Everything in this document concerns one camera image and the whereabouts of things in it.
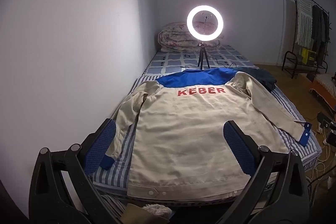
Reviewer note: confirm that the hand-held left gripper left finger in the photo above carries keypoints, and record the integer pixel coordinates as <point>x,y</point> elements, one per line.
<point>101,145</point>

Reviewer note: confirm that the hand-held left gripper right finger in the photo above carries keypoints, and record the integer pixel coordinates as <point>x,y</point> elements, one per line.
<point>237,145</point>

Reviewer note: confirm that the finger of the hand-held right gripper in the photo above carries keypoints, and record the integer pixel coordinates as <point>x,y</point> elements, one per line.
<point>323,118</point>

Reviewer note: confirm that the cream and blue jacket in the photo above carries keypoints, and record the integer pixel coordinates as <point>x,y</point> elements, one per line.
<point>183,121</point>

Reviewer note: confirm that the black clothes rack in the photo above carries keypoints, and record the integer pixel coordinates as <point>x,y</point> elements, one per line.
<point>288,56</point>

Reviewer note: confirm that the dark hanging clothes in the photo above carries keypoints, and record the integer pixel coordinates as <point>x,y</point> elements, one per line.
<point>319,29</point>

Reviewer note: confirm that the orange bench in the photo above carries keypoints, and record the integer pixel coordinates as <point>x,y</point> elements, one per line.
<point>319,90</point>

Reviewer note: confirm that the blue striped bed sheet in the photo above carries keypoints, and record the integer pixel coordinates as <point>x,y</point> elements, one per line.
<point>286,106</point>

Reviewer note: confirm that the yellow box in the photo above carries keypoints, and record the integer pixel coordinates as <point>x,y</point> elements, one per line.
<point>305,54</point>

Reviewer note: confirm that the dark blue garment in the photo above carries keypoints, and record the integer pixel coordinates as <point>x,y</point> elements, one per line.
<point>265,79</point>

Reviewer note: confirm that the fluffy white cloth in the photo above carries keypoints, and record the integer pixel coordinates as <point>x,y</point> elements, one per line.
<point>157,211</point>

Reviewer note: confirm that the white knitted hanging cloth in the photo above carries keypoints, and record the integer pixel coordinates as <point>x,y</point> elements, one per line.
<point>303,24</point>

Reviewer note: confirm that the black tripod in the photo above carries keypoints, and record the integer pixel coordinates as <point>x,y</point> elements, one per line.
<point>201,56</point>

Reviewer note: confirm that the blue checkered bed sheet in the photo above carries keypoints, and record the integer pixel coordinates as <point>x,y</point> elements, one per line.
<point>168,61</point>

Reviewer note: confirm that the folded floral quilt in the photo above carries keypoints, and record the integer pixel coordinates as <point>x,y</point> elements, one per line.
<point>173,37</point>

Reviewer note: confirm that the phone clamp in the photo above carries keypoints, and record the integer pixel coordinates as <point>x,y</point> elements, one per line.
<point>206,16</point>

